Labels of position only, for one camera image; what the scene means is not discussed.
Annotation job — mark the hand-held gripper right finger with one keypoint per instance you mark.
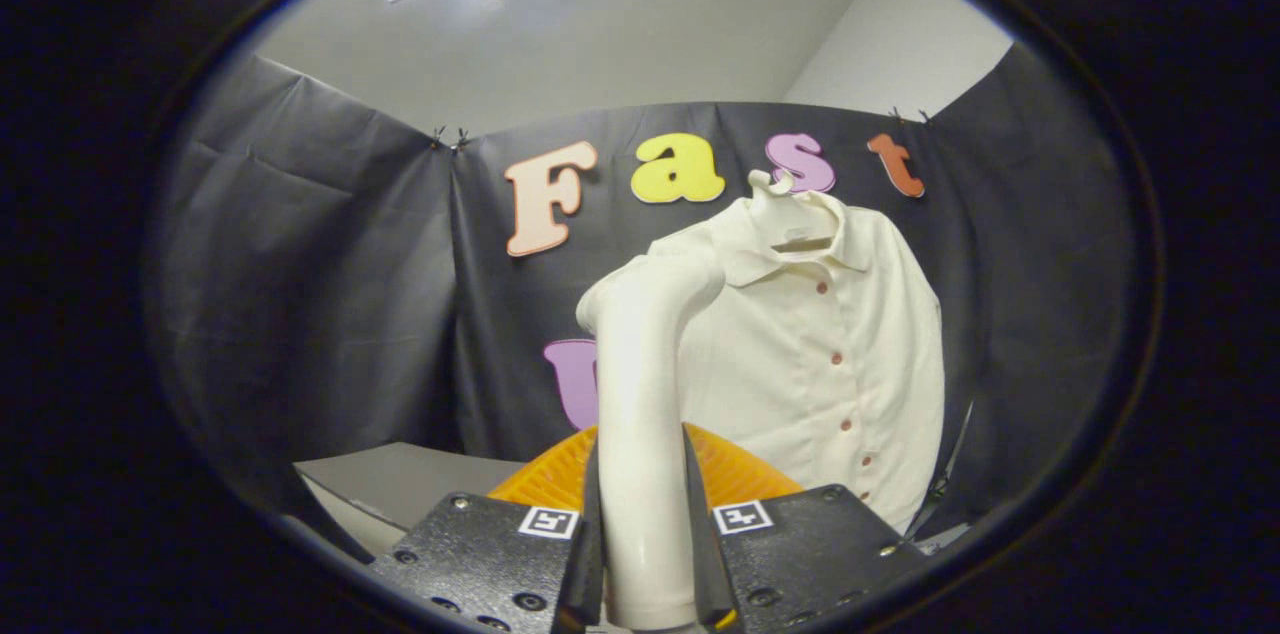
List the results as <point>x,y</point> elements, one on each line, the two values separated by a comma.
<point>800,554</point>

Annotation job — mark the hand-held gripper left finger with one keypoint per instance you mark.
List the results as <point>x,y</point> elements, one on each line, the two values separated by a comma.
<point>490,564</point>

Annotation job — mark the cream button shirt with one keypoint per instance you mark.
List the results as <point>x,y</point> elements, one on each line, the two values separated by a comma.
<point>800,364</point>

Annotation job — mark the white garment steamer head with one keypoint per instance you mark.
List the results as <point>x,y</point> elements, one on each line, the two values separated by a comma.
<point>640,414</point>

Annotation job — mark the white clothes hanger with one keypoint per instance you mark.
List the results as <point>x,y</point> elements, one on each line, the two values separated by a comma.
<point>775,204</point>

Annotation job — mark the grey cabinet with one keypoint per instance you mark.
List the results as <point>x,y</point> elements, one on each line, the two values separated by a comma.
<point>400,479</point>

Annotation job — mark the thin dark stand pole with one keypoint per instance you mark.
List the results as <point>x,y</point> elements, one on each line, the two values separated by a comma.
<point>940,484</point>

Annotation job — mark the black backdrop cloth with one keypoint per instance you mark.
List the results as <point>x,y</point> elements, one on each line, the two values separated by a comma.
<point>320,264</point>

